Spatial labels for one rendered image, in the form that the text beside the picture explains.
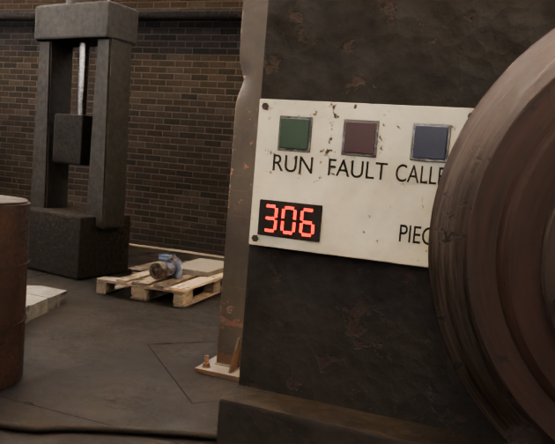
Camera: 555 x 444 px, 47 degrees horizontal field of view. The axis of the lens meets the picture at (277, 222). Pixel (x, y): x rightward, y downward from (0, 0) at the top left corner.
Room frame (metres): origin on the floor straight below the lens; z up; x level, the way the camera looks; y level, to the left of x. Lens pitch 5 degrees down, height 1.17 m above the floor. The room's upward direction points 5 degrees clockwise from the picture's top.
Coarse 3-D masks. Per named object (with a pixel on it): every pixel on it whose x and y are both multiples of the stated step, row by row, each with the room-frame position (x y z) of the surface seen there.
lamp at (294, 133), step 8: (288, 120) 0.77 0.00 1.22; (296, 120) 0.77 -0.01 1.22; (304, 120) 0.76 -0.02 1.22; (280, 128) 0.78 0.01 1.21; (288, 128) 0.77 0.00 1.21; (296, 128) 0.77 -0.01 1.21; (304, 128) 0.76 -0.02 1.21; (280, 136) 0.77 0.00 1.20; (288, 136) 0.77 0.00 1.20; (296, 136) 0.77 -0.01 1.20; (304, 136) 0.76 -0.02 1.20; (280, 144) 0.77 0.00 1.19; (288, 144) 0.77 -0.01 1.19; (296, 144) 0.77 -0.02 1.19; (304, 144) 0.76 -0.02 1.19
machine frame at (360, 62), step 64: (320, 0) 0.79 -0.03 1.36; (384, 0) 0.76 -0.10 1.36; (448, 0) 0.74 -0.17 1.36; (512, 0) 0.71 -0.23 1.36; (320, 64) 0.79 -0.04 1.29; (384, 64) 0.76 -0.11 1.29; (448, 64) 0.73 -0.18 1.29; (256, 256) 0.81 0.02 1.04; (320, 256) 0.78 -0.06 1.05; (256, 320) 0.81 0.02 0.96; (320, 320) 0.78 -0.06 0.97; (384, 320) 0.75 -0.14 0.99; (256, 384) 0.80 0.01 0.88; (320, 384) 0.77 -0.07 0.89; (384, 384) 0.75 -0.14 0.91; (448, 384) 0.72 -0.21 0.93
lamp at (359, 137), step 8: (352, 128) 0.74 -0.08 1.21; (360, 128) 0.74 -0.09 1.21; (368, 128) 0.74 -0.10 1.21; (344, 136) 0.75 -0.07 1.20; (352, 136) 0.74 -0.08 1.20; (360, 136) 0.74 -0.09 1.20; (368, 136) 0.74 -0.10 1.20; (344, 144) 0.75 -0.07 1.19; (352, 144) 0.74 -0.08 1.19; (360, 144) 0.74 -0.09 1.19; (368, 144) 0.74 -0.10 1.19; (352, 152) 0.74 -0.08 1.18; (360, 152) 0.74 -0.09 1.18; (368, 152) 0.74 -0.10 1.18
